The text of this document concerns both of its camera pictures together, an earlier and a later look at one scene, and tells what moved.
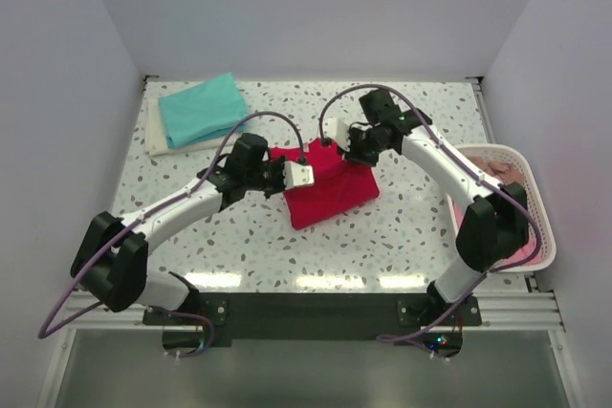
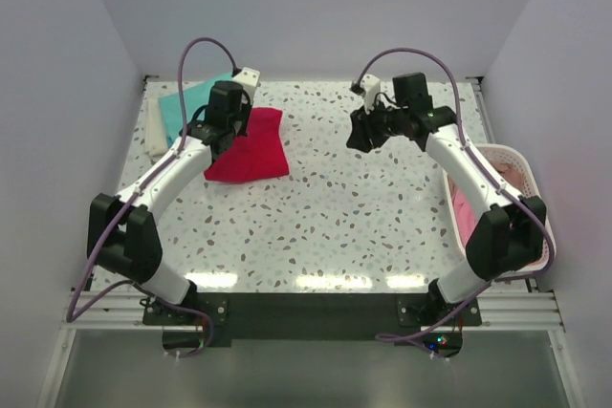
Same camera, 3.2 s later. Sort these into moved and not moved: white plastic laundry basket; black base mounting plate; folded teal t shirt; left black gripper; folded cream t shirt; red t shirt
Moved: left black gripper; red t shirt
Not moved: folded cream t shirt; white plastic laundry basket; folded teal t shirt; black base mounting plate
